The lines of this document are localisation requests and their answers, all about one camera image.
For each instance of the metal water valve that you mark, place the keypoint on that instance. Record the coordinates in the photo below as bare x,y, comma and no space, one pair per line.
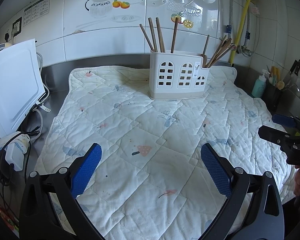
247,50

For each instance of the white power strip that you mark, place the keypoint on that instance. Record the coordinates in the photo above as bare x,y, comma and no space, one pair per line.
0,143

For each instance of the teal pump bottle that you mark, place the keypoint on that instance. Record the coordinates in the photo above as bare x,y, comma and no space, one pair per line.
258,86

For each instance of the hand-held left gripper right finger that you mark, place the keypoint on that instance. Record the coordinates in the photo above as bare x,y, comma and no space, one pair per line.
215,170

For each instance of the white plug adapter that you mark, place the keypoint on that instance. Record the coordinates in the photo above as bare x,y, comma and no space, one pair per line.
16,155

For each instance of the white microwave oven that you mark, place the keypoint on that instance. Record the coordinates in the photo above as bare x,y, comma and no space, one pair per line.
12,85

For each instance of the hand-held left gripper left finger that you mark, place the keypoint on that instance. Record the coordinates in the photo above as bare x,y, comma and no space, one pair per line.
88,170

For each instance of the wall instruction sticker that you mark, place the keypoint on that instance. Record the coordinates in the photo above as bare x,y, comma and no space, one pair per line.
37,10

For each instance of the group of wooden chopsticks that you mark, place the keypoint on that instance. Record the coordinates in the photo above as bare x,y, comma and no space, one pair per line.
218,53

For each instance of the white plastic utensil holder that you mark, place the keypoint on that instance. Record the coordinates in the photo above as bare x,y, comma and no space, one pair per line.
153,80

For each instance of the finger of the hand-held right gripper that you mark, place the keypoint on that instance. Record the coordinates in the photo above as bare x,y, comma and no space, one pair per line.
272,133
282,120

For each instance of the person's right hand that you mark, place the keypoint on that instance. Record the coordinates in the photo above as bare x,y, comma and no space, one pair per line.
299,183

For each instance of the black wall socket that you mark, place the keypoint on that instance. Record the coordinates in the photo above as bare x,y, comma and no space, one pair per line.
17,25

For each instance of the black power adapter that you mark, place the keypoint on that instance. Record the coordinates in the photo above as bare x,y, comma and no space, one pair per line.
2,165

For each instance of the wooden spoon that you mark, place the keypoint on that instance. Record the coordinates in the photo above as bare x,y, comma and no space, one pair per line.
280,85

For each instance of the white quilted mat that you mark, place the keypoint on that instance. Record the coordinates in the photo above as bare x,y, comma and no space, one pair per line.
145,130

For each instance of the black utensil container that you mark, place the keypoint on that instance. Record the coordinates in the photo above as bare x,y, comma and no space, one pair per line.
272,95

